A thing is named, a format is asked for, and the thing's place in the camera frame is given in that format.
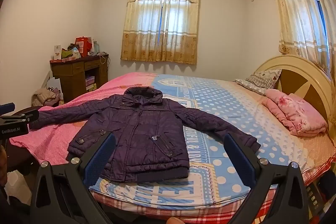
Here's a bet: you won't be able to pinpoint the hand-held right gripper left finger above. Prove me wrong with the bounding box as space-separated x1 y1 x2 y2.
30 132 117 224

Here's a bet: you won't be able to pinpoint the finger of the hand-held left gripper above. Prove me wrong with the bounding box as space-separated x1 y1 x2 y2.
0 102 15 115
0 109 40 125

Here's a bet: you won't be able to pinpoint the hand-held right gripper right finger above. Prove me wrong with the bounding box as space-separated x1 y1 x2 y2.
223 133 310 224

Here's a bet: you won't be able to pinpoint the purple quilted jacket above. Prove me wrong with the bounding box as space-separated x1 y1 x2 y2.
28 87 261 183

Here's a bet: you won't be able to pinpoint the pile of clothes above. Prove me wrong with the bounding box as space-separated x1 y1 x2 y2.
31 88 63 107

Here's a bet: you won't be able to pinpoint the white paper bag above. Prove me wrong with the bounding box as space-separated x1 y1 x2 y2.
42 71 63 101

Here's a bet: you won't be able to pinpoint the blue polka dot bedsheet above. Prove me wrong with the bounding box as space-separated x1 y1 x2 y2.
89 74 336 199

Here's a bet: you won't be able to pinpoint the brown wooden desk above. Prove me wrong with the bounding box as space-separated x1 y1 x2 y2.
50 54 109 102

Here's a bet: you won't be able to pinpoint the stacked boxes under desk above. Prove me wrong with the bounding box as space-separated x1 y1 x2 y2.
85 76 96 93

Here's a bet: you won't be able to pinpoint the pink folded blanket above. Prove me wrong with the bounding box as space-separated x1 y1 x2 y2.
262 88 328 138

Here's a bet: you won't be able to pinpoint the green bag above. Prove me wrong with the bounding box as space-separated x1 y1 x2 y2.
62 48 80 60

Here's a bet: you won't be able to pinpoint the patterned pillow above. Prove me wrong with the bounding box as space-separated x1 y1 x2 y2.
234 69 282 94

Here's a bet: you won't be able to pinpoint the red gift box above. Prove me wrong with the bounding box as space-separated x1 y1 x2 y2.
75 37 92 57

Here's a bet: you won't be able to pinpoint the cream wooden headboard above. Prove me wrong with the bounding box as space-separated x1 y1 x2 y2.
253 54 334 132

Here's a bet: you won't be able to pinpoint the wide beige window curtain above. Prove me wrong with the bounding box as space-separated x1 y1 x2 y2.
121 0 200 65

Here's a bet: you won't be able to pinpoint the narrow beige window curtain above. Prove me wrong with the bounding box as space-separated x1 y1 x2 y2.
268 0 336 77

